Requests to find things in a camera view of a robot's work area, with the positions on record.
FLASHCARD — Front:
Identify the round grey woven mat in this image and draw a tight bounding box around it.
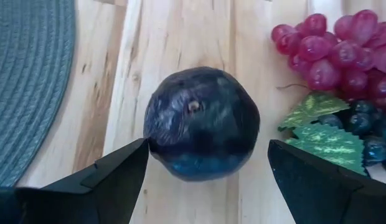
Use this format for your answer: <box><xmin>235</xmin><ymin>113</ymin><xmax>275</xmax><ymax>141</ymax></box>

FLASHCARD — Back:
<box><xmin>0</xmin><ymin>0</ymin><xmax>77</xmax><ymax>187</ymax></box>

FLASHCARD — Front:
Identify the pink grape bunch with leaf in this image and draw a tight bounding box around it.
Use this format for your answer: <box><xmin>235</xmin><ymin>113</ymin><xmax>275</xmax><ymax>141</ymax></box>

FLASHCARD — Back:
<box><xmin>270</xmin><ymin>9</ymin><xmax>386</xmax><ymax>108</ymax></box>

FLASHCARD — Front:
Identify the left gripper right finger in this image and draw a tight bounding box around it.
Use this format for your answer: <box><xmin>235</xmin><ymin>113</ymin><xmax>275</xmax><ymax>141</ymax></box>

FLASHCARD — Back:
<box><xmin>267</xmin><ymin>139</ymin><xmax>386</xmax><ymax>224</ymax></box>

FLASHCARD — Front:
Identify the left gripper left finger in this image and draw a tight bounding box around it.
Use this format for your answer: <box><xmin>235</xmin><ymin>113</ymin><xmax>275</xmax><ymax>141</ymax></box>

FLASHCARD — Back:
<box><xmin>0</xmin><ymin>138</ymin><xmax>149</xmax><ymax>224</ymax></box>

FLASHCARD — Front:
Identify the dark purple plum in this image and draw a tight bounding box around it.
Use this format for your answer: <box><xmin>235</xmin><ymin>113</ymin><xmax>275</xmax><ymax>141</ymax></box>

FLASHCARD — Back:
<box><xmin>143</xmin><ymin>66</ymin><xmax>261</xmax><ymax>182</ymax></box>

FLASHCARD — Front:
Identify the black grape bunch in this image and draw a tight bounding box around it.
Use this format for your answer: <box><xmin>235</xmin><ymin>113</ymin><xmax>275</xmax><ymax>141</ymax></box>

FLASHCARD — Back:
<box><xmin>277</xmin><ymin>91</ymin><xmax>386</xmax><ymax>175</ymax></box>

